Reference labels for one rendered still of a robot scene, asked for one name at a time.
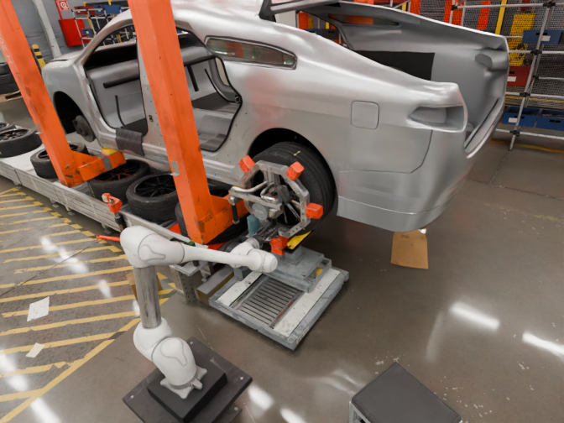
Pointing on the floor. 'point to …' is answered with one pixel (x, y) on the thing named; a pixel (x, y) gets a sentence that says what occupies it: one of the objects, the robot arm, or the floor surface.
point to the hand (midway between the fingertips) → (274, 226)
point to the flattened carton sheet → (409, 249)
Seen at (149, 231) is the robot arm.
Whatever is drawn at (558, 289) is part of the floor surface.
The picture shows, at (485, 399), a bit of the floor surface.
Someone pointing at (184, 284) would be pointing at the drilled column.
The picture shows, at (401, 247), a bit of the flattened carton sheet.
